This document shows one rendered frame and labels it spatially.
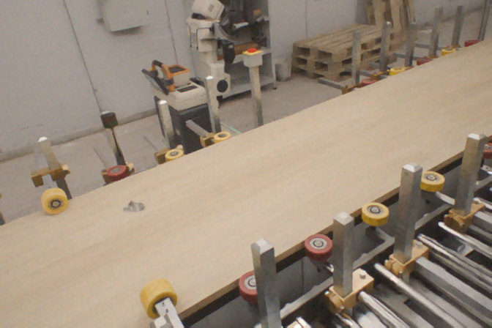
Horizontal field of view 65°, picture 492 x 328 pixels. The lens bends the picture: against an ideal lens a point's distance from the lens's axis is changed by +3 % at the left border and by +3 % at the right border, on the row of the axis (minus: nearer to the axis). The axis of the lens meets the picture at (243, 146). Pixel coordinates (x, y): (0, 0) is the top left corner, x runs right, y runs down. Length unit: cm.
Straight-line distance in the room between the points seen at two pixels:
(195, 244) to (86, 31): 338
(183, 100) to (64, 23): 191
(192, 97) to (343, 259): 198
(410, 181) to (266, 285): 47
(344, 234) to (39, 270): 90
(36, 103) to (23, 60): 43
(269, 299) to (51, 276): 69
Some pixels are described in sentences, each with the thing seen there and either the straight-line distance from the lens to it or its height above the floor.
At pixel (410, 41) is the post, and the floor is 100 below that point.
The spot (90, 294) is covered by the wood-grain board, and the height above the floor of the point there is 90.
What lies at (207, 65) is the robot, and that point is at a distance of 301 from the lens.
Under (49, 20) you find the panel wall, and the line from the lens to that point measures 427.
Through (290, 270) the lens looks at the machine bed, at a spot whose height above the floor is 78.
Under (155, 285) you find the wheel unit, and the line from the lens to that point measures 102.
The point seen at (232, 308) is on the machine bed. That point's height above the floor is 77.
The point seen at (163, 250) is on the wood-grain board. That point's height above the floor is 90.
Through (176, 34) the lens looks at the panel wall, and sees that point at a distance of 461.
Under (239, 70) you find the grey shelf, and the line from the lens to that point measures 508.
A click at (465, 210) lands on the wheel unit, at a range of 140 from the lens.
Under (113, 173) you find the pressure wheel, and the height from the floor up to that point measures 91.
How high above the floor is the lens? 170
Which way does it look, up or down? 28 degrees down
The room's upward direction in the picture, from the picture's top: 7 degrees counter-clockwise
